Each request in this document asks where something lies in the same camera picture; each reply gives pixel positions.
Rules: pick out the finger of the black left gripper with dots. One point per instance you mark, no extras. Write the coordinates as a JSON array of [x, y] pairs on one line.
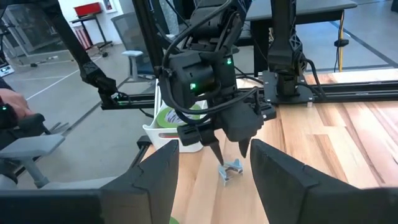
[[244, 124], [211, 137]]

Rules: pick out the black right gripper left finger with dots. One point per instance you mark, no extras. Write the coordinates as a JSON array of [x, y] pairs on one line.
[[149, 193]]

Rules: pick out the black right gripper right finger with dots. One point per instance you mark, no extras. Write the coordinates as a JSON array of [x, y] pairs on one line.
[[280, 193]]

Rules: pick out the red tape roll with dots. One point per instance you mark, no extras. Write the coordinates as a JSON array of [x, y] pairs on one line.
[[168, 135]]

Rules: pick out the green tape roll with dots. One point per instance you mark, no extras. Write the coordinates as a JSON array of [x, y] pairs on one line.
[[173, 221], [161, 119]]

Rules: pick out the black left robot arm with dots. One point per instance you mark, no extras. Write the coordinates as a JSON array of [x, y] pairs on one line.
[[286, 46]]

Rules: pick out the white plastic bin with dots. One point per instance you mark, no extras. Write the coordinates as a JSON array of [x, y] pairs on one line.
[[155, 132]]

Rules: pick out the grey mesh office chair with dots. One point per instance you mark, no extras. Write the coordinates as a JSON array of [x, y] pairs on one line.
[[130, 31]]

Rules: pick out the black desk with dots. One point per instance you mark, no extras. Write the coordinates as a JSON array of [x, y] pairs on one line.
[[311, 7]]

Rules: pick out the black side table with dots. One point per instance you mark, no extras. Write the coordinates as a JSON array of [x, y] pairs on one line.
[[93, 20]]

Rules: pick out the red box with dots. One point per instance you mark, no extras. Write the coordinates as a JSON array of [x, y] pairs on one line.
[[88, 9]]

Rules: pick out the person's hand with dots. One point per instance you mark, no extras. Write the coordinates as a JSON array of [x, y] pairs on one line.
[[14, 101]]

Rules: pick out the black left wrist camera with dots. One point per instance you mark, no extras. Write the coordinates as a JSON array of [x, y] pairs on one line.
[[186, 74]]

